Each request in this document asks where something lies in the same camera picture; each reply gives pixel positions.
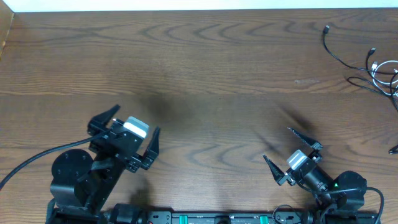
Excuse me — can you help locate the short black usb cable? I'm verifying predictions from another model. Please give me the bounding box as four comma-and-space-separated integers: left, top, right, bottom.
365, 47, 398, 156

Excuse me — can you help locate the cardboard box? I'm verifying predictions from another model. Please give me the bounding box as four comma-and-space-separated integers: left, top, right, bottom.
0, 0, 14, 55

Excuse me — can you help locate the long black usb cable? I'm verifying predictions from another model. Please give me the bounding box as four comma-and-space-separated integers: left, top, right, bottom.
322, 25, 398, 113

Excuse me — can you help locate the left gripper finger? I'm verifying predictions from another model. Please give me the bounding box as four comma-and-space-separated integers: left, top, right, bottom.
88, 105, 120, 128
141, 127, 160, 170

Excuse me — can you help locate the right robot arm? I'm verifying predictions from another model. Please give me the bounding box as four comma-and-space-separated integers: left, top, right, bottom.
263, 128, 367, 223

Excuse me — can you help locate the white usb cable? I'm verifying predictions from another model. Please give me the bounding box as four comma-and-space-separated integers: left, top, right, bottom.
371, 60, 398, 98

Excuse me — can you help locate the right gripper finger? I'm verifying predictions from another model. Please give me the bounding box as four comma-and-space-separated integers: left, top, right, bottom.
263, 154, 287, 185
288, 127, 323, 151

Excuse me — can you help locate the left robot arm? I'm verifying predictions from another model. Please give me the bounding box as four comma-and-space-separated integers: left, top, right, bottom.
46, 105, 160, 223

